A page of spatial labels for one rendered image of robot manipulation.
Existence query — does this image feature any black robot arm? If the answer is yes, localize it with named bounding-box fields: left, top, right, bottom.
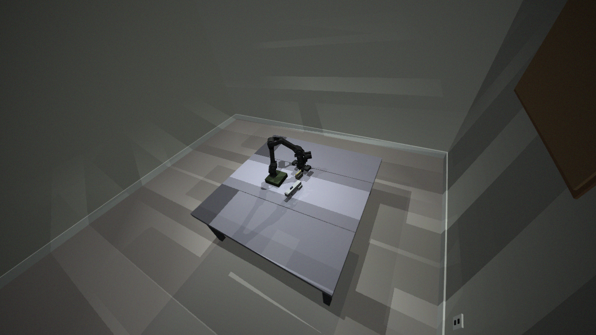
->
left=267, top=137, right=312, bottom=178

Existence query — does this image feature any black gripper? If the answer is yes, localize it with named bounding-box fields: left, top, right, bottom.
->
left=292, top=159, right=311, bottom=172

